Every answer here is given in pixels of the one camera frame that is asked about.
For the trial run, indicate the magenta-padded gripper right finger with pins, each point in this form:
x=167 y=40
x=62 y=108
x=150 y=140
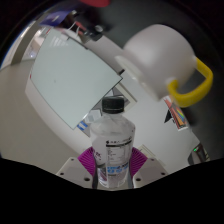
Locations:
x=148 y=170

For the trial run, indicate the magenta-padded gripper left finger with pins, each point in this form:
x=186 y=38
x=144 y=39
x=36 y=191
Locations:
x=75 y=170

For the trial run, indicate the clear plastic water bottle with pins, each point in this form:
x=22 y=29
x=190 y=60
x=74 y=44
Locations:
x=112 y=141

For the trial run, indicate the large whiteboard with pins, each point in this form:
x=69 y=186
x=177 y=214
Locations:
x=73 y=76

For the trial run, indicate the flat round red coaster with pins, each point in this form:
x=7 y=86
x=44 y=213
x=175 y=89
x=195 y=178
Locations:
x=95 y=2

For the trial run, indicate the large white wall poster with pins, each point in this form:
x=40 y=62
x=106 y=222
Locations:
x=146 y=151

